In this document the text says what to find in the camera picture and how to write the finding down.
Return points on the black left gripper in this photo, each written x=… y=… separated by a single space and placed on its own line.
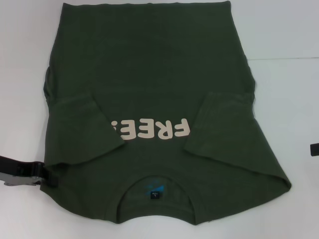
x=20 y=170

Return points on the dark green FREE! t-shirt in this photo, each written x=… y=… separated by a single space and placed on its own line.
x=159 y=74

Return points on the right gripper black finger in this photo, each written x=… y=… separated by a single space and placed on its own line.
x=315 y=150

